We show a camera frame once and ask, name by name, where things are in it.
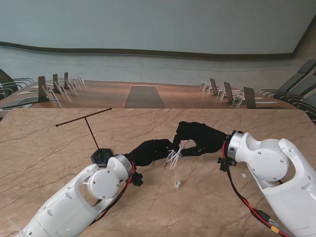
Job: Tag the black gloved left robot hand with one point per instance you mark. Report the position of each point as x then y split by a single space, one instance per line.
150 153

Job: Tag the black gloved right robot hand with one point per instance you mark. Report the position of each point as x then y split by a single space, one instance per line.
205 138

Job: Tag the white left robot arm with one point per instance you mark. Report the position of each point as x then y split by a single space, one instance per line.
71 202

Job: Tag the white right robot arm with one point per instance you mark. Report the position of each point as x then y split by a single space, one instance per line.
276 172

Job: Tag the black T rack marble base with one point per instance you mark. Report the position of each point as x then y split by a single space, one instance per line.
102 156

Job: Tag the brown conference table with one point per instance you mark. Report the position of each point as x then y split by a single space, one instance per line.
185 96

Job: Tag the clear acrylic name holder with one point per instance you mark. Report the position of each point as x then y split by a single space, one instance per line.
61 89
71 86
81 81
221 93
203 85
50 93
238 100

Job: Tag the brown upright desk screen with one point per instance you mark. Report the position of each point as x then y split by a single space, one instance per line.
249 97
227 91
55 81
42 86
213 86
66 79

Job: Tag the white paper sheet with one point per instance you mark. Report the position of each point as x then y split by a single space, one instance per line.
27 92
267 102

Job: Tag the grey office chair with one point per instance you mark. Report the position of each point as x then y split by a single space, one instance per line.
296 79
309 101
306 87

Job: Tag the dark office chair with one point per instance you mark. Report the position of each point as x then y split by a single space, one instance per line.
5 76

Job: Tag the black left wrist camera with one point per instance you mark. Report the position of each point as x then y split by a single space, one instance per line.
137 179

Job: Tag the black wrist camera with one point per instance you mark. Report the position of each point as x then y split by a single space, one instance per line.
225 164
137 179

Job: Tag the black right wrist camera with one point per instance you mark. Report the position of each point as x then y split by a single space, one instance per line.
225 164

